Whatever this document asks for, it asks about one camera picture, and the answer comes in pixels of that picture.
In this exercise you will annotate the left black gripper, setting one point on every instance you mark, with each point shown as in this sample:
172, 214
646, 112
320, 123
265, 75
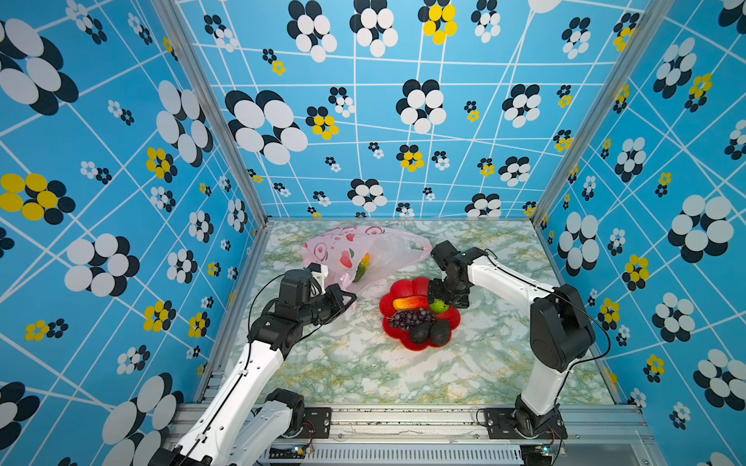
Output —
334, 293

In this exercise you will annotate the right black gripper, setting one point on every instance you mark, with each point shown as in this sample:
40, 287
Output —
457, 301

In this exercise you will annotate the green orange papaya fruit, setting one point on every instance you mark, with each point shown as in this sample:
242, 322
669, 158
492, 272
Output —
362, 268

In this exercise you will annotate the pink printed plastic bag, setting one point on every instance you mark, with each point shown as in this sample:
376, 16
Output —
342, 248

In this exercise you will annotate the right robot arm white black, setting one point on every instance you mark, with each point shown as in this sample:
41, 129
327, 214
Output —
561, 331

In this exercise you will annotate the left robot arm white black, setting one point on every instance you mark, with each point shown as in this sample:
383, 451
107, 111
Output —
228, 432

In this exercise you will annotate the green round fruit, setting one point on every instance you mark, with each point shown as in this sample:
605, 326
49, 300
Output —
439, 307

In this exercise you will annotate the red yellow mango fruit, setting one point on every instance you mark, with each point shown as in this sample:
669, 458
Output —
415, 302

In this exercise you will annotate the dark avocado right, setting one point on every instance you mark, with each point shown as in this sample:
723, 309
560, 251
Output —
440, 333

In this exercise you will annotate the dark avocado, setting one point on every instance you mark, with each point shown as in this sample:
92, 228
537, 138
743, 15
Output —
440, 333
421, 334

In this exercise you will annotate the dark avocado left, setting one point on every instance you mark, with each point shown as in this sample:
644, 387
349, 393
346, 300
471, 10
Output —
421, 334

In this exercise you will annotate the dark purple grape bunch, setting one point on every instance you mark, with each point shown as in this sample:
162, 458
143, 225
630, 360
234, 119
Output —
406, 320

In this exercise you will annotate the left green circuit board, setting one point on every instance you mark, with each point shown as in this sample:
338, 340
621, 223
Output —
296, 452

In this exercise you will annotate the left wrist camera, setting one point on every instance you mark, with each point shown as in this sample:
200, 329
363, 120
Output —
299, 286

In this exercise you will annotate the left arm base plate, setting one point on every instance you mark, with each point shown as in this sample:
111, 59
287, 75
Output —
315, 424

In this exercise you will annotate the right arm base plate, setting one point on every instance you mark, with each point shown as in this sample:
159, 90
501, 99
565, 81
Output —
520, 425

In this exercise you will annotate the aluminium front rail frame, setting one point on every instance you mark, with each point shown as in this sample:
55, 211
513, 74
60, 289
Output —
452, 435

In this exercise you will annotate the left aluminium corner post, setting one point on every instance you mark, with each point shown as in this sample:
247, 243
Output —
177, 32

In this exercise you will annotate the aluminium corner post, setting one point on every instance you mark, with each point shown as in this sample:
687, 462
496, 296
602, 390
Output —
649, 25
177, 32

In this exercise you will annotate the right aluminium corner post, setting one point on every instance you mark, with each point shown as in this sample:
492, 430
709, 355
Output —
649, 25

